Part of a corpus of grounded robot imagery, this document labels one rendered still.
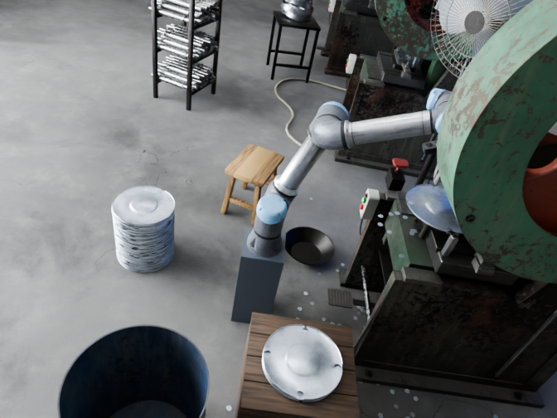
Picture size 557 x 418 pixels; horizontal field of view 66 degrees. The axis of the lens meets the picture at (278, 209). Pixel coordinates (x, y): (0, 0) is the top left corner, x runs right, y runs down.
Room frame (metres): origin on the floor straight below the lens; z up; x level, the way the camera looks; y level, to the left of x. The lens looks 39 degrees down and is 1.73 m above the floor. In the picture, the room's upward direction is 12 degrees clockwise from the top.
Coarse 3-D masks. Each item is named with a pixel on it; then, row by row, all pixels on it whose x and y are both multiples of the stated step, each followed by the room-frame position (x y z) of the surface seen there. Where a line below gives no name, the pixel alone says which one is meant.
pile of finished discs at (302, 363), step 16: (272, 336) 0.93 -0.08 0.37; (288, 336) 0.94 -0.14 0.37; (304, 336) 0.96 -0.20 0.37; (320, 336) 0.97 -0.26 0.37; (272, 352) 0.86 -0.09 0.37; (288, 352) 0.87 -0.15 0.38; (304, 352) 0.89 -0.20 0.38; (320, 352) 0.90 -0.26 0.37; (336, 352) 0.92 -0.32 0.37; (272, 368) 0.80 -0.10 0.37; (288, 368) 0.81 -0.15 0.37; (304, 368) 0.82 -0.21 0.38; (320, 368) 0.84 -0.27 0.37; (336, 368) 0.86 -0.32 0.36; (272, 384) 0.75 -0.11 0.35; (288, 384) 0.76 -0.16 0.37; (304, 384) 0.77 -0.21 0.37; (320, 384) 0.78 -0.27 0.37; (336, 384) 0.79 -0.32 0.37; (304, 400) 0.72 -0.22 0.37
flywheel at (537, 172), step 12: (552, 132) 0.93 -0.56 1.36; (540, 144) 0.98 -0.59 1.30; (528, 168) 1.01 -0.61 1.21; (540, 168) 1.01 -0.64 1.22; (552, 168) 1.00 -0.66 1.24; (528, 180) 0.98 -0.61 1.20; (540, 180) 0.98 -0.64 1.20; (552, 180) 0.99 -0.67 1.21; (528, 192) 0.98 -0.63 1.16; (540, 192) 0.99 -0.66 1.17; (552, 192) 0.99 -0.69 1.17; (528, 204) 0.98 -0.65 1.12; (540, 204) 0.99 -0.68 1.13; (552, 204) 0.99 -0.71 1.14; (540, 216) 0.99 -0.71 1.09; (552, 216) 0.99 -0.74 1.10; (552, 228) 0.99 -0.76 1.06
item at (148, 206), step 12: (132, 192) 1.59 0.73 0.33; (144, 192) 1.61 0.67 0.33; (156, 192) 1.63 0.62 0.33; (120, 204) 1.49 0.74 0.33; (132, 204) 1.50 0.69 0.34; (144, 204) 1.52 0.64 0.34; (156, 204) 1.54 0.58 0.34; (168, 204) 1.56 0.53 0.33; (120, 216) 1.41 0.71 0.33; (132, 216) 1.42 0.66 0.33; (144, 216) 1.44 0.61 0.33; (156, 216) 1.46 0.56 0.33
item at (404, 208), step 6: (396, 192) 1.42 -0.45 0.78; (402, 192) 1.43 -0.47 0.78; (402, 198) 1.39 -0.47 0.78; (402, 204) 1.35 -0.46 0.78; (402, 210) 1.31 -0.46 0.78; (408, 210) 1.32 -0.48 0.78; (414, 216) 1.30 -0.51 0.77; (420, 222) 1.37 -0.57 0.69; (420, 228) 1.35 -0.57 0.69; (426, 228) 1.33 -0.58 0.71; (432, 228) 1.33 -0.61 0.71; (420, 234) 1.33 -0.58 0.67; (426, 234) 1.33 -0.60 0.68
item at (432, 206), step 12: (408, 192) 1.43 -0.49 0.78; (420, 192) 1.45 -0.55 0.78; (432, 192) 1.47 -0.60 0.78; (444, 192) 1.49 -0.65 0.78; (408, 204) 1.35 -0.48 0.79; (420, 204) 1.37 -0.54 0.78; (432, 204) 1.38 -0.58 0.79; (444, 204) 1.40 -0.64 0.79; (420, 216) 1.29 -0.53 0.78; (432, 216) 1.31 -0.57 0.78; (444, 216) 1.32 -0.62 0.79; (444, 228) 1.25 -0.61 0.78; (456, 228) 1.27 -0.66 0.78
